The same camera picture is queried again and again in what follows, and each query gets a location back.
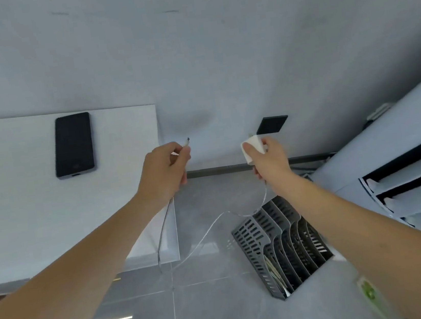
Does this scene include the person's left hand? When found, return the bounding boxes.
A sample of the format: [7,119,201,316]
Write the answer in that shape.
[131,140,200,215]

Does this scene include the person's right hand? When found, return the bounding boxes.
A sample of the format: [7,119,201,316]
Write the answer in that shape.
[242,134,297,199]

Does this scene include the white charger adapter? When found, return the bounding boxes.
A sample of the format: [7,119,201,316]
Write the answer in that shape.
[239,134,268,168]

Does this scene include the white charging cable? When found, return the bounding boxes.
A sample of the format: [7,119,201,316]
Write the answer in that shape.
[141,128,279,275]

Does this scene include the person's right forearm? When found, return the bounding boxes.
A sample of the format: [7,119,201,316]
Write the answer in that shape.
[273,158,421,319]

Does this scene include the person's left forearm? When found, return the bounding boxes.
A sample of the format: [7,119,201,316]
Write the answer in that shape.
[0,192,190,319]

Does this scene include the grey slotted file rack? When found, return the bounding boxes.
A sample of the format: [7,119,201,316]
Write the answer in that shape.
[227,189,340,307]

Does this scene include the black smartphone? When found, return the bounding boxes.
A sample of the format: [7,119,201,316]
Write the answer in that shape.
[48,112,99,181]

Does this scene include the papers in file rack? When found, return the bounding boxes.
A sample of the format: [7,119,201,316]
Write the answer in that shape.
[262,251,292,301]

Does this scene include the white standing air conditioner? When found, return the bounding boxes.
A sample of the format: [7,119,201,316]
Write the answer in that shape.
[298,66,421,263]

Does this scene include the green white packet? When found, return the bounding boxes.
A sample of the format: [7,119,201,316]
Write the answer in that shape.
[354,272,395,319]

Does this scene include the black wall socket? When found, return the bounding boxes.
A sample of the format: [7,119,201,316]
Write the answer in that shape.
[254,114,291,136]

